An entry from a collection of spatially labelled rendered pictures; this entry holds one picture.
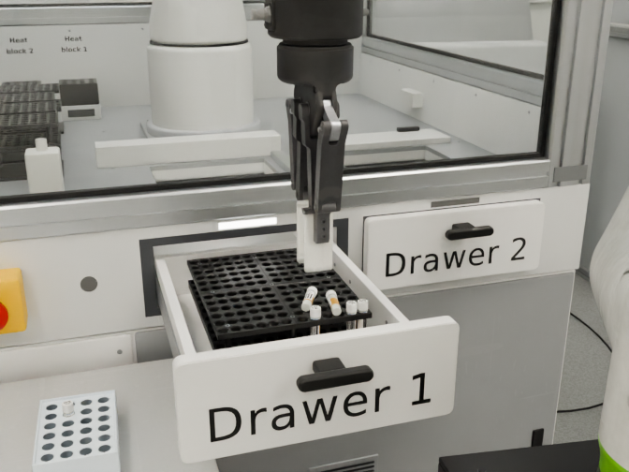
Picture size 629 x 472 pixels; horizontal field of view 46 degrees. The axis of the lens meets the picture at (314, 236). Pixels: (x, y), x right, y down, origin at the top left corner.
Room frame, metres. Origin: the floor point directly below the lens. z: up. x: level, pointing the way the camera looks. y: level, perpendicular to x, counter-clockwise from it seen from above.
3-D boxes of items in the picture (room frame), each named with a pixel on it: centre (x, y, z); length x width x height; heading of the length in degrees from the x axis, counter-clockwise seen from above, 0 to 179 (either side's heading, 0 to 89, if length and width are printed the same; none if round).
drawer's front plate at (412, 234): (1.05, -0.21, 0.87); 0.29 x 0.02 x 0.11; 108
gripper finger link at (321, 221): (0.72, -0.01, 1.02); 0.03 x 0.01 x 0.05; 18
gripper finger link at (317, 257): (0.73, 0.00, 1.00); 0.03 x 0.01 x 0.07; 108
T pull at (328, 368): (0.62, -0.02, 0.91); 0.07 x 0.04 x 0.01; 108
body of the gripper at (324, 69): (0.74, 0.00, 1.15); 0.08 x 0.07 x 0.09; 18
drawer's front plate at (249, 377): (0.65, -0.01, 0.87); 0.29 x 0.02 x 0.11; 108
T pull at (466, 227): (1.02, -0.22, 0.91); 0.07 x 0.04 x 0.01; 108
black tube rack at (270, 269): (0.84, 0.05, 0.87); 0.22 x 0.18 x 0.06; 18
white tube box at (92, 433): (0.69, 0.26, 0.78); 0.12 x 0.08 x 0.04; 16
